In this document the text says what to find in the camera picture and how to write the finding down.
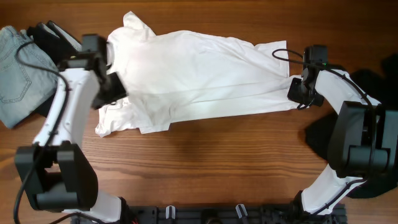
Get black folded garment left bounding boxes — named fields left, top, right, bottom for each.
left=25, top=21, right=81, bottom=116

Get white t-shirt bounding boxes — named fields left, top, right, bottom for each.
left=95, top=12, right=297, bottom=137

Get light blue jeans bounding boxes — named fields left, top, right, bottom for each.
left=1, top=26, right=58, bottom=128

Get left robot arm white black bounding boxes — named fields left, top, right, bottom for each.
left=13, top=58, right=134, bottom=223

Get black garment right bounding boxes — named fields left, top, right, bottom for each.
left=305, top=53, right=397, bottom=198

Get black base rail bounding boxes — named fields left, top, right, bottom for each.
left=70, top=203, right=348, bottom=224

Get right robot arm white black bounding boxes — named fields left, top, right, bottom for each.
left=289, top=70, right=397, bottom=219

